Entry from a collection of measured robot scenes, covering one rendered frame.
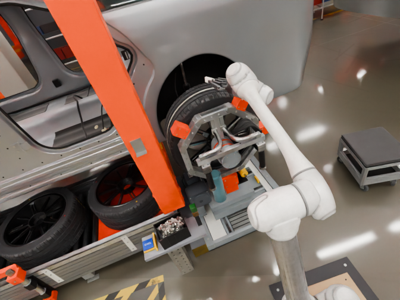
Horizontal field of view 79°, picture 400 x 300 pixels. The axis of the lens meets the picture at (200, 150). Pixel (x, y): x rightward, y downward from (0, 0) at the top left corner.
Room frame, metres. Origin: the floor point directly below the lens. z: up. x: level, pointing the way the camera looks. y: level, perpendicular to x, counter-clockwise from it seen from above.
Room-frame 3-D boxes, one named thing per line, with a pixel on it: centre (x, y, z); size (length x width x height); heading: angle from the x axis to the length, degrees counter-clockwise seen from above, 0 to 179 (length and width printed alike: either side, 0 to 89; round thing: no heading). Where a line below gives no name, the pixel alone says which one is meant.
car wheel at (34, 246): (1.47, 1.47, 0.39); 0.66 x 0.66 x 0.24
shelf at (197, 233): (0.95, 0.35, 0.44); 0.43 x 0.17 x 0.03; 97
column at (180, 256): (0.95, 0.38, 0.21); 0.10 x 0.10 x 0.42; 7
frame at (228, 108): (1.24, -0.14, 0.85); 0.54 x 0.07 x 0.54; 97
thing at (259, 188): (1.42, -0.18, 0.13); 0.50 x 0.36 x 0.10; 97
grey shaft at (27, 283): (1.00, 1.46, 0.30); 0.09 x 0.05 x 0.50; 97
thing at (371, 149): (1.28, -1.38, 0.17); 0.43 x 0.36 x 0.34; 172
